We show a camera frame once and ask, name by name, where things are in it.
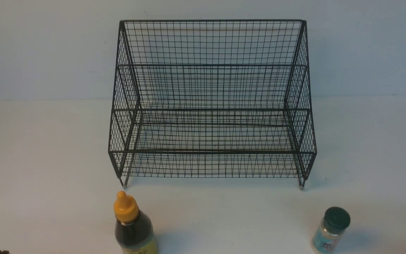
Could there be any dark sauce bottle yellow cap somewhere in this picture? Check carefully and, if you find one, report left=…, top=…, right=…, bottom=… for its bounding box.
left=113, top=191, right=159, bottom=254

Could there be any small spice jar green lid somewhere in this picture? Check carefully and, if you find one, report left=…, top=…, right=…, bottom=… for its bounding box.
left=311, top=206, right=351, bottom=254

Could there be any black wire mesh shelf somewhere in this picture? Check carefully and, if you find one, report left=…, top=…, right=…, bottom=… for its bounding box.
left=108, top=19, right=317, bottom=190

